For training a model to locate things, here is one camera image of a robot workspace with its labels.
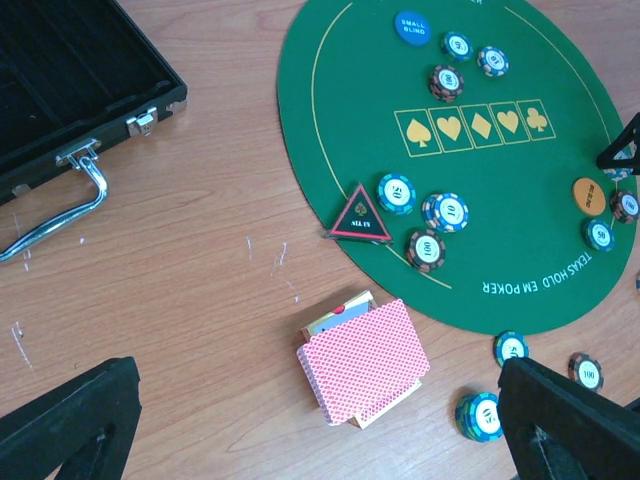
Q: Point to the red playing card deck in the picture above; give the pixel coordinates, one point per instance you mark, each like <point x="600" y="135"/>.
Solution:
<point x="363" y="366"/>

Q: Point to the red triangular dealer button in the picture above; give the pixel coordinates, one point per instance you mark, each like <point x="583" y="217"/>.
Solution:
<point x="360" y="221"/>

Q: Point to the teal poker chip stack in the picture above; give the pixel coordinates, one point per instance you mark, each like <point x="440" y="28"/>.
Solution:
<point x="477" y="417"/>

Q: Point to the brown poker chip stack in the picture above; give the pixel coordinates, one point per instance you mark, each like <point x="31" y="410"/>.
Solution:
<point x="586" y="371"/>

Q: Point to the black poker case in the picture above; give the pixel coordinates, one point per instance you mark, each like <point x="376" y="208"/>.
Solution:
<point x="77" y="78"/>

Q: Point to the blue small blind button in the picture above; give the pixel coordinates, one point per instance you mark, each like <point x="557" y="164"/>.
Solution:
<point x="413" y="28"/>

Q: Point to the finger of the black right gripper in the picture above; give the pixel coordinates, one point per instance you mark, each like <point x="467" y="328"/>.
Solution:
<point x="629" y="136"/>

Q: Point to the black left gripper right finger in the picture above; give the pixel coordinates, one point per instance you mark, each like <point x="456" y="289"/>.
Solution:
<point x="557" y="429"/>

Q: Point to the orange big blind button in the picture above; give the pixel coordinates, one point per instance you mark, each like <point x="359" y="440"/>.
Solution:
<point x="589" y="196"/>

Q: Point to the round green poker mat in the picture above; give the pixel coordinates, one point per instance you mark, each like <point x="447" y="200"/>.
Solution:
<point x="355" y="105"/>

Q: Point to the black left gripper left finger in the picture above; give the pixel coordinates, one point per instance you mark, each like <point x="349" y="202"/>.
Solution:
<point x="83" y="429"/>

